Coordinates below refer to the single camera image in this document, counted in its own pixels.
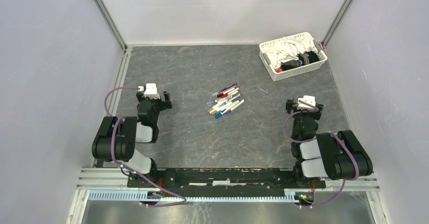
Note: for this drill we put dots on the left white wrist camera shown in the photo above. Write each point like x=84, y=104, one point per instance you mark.
x=151, y=91

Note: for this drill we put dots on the white cloth in basket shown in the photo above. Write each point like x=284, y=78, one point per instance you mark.
x=288, y=48

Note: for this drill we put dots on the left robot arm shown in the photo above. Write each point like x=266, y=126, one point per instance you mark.
x=121, y=136

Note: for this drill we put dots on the orange cap marker pen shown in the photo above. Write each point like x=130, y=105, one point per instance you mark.
x=213, y=110

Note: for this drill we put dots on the white slotted cable duct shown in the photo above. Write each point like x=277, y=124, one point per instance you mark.
x=145, y=196

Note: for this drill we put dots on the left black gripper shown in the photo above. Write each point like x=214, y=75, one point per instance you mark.
x=164, y=104

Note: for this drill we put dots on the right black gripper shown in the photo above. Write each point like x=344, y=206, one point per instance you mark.
x=291, y=105

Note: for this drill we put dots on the black cloth in basket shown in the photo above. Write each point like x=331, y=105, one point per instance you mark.
x=302, y=60

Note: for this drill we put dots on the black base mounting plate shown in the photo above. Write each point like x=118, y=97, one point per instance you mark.
x=233, y=182

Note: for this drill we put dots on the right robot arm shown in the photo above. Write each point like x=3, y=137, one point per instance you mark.
x=335, y=156

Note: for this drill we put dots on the white plastic basket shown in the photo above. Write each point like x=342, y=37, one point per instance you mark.
x=278, y=74

